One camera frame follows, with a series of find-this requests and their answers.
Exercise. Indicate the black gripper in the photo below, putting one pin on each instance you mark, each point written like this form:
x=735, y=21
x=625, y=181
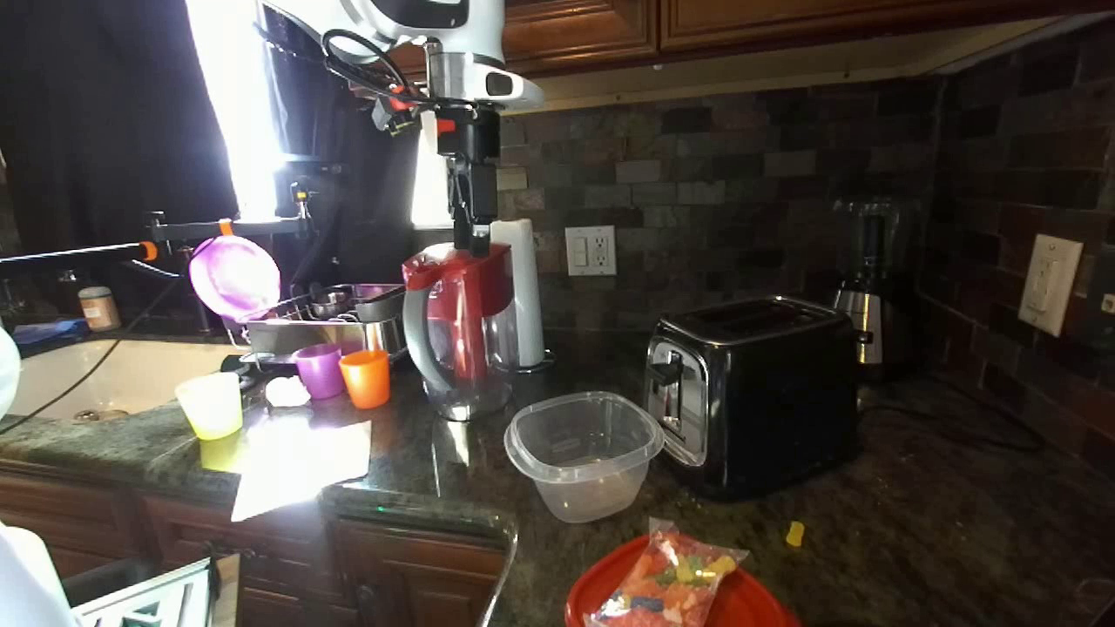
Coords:
x=467, y=142

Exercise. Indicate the clear bag of sweets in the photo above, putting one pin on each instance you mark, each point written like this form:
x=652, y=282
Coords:
x=660, y=578

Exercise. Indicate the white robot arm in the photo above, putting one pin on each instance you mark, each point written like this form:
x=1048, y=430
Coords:
x=429, y=57

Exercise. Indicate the clear plastic container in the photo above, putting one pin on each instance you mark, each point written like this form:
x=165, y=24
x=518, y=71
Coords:
x=586, y=454

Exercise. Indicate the yellow sweet on counter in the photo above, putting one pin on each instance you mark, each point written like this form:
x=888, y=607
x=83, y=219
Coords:
x=796, y=535

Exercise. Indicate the white paper towel roll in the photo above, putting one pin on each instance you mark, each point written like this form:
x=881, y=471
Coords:
x=518, y=234

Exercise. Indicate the red water filter pitcher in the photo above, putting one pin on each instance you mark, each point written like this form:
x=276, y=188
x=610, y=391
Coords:
x=457, y=325

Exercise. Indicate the metal pot in sink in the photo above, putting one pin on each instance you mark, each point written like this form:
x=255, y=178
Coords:
x=353, y=315

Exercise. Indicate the orange plastic cup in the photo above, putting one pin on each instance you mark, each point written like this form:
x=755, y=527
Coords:
x=368, y=378

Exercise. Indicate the purple plastic cup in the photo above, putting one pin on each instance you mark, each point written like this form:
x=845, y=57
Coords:
x=317, y=369

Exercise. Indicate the pale yellow plastic cup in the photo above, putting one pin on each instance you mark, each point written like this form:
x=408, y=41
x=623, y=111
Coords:
x=210, y=406

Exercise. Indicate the black toaster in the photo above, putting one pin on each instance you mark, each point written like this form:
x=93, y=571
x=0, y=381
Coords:
x=755, y=396

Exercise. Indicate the small brown jar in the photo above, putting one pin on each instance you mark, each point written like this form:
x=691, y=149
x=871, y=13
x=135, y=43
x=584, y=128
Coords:
x=100, y=309

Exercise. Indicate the red plastic lid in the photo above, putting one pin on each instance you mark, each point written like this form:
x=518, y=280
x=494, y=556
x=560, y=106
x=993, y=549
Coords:
x=741, y=601

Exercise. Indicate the white wall outlet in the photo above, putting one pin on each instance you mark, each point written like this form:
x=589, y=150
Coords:
x=589, y=248

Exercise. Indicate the white light switch plate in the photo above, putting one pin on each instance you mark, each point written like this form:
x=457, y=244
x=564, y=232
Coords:
x=1049, y=282

